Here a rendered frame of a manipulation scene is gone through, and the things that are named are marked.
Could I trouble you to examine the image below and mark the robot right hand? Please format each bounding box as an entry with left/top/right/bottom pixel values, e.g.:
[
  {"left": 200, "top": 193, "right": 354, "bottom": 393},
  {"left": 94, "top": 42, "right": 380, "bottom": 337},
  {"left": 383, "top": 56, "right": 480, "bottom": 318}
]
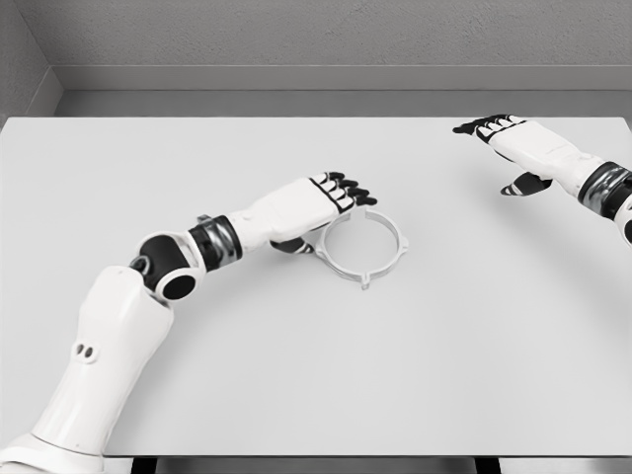
[{"left": 452, "top": 114, "right": 567, "bottom": 198}]

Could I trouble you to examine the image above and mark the white round pipe clamp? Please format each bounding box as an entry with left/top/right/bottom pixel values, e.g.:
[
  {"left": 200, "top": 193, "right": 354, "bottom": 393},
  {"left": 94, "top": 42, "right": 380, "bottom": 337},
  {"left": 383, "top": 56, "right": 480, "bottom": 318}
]
[{"left": 307, "top": 208, "right": 410, "bottom": 292}]

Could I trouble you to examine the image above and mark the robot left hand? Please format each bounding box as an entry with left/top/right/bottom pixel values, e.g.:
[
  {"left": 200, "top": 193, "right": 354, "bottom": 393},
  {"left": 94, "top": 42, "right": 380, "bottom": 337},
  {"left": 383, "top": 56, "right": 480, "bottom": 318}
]
[{"left": 253, "top": 170, "right": 379, "bottom": 257}]

